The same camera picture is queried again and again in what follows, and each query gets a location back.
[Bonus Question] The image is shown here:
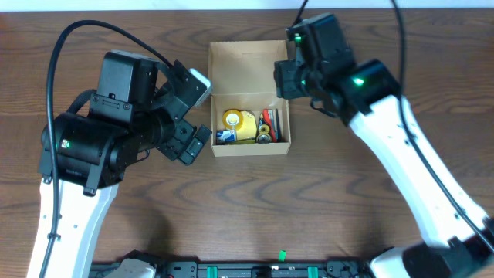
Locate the white blue staples box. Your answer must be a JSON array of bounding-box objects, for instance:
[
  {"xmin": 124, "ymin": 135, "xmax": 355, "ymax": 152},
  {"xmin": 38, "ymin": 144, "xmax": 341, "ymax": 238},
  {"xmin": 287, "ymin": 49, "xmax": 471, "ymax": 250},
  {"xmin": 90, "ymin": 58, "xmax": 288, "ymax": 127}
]
[{"xmin": 216, "ymin": 129, "xmax": 237, "ymax": 144}]

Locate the yellow tape roll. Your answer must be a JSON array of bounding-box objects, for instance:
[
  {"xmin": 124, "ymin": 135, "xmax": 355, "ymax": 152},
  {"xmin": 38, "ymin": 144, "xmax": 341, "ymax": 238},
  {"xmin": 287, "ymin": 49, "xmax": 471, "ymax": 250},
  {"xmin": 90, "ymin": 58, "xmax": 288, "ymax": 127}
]
[{"xmin": 222, "ymin": 109, "xmax": 244, "ymax": 131}]

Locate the yellow sticky notepad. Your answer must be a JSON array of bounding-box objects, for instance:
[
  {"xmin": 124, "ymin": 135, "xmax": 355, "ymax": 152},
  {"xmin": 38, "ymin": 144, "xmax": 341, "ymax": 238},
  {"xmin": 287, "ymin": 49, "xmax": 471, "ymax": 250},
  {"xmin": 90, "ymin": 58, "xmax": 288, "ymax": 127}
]
[{"xmin": 236, "ymin": 110, "xmax": 257, "ymax": 141}]

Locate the black correction tape dispenser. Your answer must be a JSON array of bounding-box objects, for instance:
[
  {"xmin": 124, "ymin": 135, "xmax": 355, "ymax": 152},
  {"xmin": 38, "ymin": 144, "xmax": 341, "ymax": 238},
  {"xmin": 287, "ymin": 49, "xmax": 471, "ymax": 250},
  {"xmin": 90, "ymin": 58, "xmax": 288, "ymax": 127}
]
[{"xmin": 255, "ymin": 114, "xmax": 272, "ymax": 144}]

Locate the red black stapler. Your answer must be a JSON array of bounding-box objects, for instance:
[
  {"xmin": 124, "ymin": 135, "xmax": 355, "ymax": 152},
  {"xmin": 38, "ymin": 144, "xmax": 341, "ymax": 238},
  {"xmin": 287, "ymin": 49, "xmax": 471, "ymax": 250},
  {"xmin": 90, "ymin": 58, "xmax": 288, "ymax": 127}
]
[{"xmin": 262, "ymin": 109, "xmax": 279, "ymax": 143}]

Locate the brown cardboard box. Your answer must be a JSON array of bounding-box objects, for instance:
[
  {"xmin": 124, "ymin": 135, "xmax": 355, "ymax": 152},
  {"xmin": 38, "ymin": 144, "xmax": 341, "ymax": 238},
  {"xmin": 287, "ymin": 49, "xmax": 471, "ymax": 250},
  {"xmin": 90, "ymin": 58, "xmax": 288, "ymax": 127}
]
[{"xmin": 208, "ymin": 40, "xmax": 291, "ymax": 157}]

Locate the yellow highlighter pen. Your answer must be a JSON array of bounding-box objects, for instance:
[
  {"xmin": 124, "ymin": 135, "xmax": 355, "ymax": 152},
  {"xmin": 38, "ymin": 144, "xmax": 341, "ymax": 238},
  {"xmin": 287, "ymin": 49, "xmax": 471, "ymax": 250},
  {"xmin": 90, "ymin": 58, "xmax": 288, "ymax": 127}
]
[{"xmin": 231, "ymin": 138, "xmax": 255, "ymax": 145}]

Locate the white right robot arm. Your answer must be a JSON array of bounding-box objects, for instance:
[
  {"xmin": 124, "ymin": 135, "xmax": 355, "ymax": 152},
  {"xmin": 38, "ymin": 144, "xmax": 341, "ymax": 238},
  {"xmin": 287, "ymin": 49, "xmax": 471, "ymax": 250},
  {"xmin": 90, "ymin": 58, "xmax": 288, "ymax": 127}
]
[{"xmin": 274, "ymin": 13, "xmax": 493, "ymax": 277}]

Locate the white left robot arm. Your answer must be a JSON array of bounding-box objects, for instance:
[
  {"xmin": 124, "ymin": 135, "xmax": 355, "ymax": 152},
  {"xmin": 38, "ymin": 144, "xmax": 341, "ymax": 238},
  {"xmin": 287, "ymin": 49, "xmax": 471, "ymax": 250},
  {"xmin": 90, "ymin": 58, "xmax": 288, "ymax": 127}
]
[{"xmin": 28, "ymin": 50, "xmax": 212, "ymax": 277}]

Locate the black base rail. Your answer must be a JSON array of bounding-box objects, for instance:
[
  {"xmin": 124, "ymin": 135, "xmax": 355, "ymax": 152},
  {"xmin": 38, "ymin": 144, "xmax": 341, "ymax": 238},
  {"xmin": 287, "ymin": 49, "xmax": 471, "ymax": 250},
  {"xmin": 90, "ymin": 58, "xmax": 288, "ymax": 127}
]
[{"xmin": 88, "ymin": 260, "xmax": 375, "ymax": 278}]

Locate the green clip on rail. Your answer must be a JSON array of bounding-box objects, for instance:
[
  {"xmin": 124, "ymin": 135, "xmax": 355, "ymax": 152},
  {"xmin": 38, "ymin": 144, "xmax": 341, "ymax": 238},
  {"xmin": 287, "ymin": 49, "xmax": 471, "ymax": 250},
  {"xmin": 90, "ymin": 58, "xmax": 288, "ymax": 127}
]
[{"xmin": 278, "ymin": 250, "xmax": 286, "ymax": 262}]

